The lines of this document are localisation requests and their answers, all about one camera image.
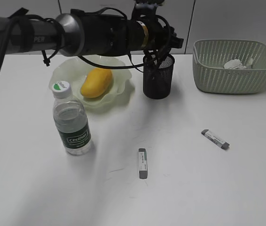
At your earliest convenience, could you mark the clear plastic water bottle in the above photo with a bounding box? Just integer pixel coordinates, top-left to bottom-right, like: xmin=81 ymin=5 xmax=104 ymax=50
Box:
xmin=51 ymin=81 xmax=92 ymax=156

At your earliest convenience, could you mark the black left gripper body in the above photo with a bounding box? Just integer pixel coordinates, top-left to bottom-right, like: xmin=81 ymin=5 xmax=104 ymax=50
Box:
xmin=144 ymin=15 xmax=184 ymax=57

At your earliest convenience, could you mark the white grey eraser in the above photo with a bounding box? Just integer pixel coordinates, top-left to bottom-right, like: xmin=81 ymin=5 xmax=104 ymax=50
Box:
xmin=138 ymin=148 xmax=148 ymax=179
xmin=201 ymin=129 xmax=230 ymax=150

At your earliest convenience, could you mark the black mesh pen holder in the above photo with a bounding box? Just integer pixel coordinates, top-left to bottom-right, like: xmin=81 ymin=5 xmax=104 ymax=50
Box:
xmin=143 ymin=54 xmax=175 ymax=99

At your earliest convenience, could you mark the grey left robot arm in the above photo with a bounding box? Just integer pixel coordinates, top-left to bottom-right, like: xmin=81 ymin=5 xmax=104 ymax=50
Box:
xmin=0 ymin=9 xmax=184 ymax=57

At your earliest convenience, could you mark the translucent green wavy plate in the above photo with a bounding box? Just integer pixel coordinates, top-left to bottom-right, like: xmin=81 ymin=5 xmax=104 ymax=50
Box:
xmin=48 ymin=57 xmax=132 ymax=109

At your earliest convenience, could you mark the green woven plastic basket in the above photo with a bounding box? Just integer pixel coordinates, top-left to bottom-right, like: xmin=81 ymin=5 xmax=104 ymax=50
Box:
xmin=193 ymin=39 xmax=266 ymax=94

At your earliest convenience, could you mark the white waste paper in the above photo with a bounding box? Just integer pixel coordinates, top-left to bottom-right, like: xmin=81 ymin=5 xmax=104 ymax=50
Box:
xmin=223 ymin=57 xmax=254 ymax=70

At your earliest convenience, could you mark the yellow mango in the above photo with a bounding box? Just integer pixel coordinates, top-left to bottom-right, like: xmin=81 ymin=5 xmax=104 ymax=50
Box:
xmin=80 ymin=68 xmax=113 ymax=98

